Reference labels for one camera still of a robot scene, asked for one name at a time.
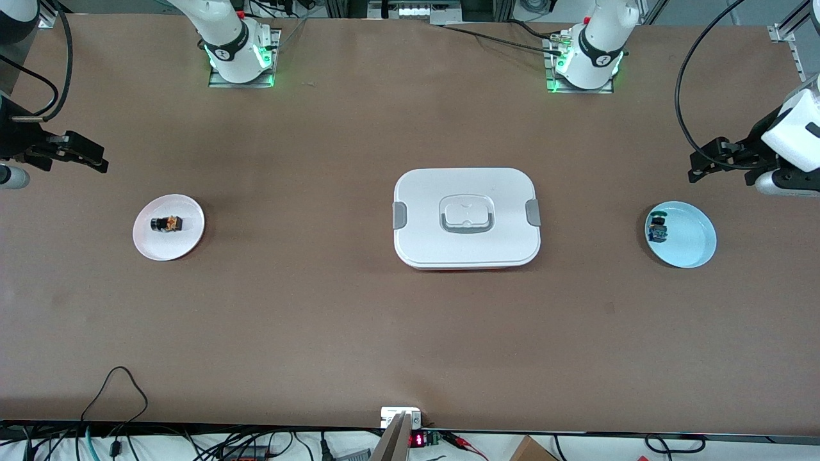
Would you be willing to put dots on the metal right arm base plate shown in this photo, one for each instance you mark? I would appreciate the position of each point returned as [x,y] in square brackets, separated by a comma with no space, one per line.
[274,57]

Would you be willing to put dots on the green terminal board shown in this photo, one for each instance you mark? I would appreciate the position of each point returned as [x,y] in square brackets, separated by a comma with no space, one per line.
[434,438]

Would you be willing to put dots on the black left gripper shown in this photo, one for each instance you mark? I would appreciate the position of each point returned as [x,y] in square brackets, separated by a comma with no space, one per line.
[753,148]

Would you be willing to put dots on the white mounting bracket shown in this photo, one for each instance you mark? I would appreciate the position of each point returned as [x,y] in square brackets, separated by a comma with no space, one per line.
[391,416]

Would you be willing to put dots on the light blue round plate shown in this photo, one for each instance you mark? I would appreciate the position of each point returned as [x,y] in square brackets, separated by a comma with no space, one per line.
[692,237]

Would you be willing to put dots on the red clip test leads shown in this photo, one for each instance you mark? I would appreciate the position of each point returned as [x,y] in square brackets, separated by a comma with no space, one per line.
[467,445]

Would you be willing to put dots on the white lit control box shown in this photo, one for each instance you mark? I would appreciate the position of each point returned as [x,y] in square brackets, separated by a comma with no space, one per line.
[416,11]

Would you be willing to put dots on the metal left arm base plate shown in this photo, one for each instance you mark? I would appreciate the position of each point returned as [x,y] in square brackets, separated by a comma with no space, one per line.
[549,67]

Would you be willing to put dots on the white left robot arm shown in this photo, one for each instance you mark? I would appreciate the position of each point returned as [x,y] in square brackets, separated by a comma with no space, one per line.
[599,51]

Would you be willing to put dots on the aluminium frame extrusion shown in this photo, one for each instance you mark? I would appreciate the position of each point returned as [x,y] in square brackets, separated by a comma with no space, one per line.
[785,31]
[48,22]

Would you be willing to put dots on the red digit display module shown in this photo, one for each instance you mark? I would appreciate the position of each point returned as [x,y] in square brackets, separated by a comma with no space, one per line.
[418,440]

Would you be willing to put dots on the blue green push button switch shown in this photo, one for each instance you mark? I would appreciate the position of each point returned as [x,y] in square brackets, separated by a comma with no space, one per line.
[657,230]

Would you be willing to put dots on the brown cardboard box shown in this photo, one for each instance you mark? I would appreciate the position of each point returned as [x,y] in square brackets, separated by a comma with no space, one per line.
[532,451]

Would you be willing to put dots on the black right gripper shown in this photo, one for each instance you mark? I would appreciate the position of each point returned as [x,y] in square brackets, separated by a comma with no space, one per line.
[14,136]

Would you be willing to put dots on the pink round plate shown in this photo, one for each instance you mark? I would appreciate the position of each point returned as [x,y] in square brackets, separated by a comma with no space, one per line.
[182,246]

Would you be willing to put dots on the aluminium profile bar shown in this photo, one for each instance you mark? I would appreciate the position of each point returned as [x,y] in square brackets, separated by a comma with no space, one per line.
[394,445]

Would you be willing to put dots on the white lunch box grey clips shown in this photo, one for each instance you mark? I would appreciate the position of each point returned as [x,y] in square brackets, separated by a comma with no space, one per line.
[467,192]

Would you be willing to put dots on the orange push button switch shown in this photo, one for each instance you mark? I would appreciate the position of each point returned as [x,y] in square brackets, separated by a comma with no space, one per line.
[168,224]

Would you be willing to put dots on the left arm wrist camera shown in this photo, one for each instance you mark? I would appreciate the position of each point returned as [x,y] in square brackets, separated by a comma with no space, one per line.
[788,184]

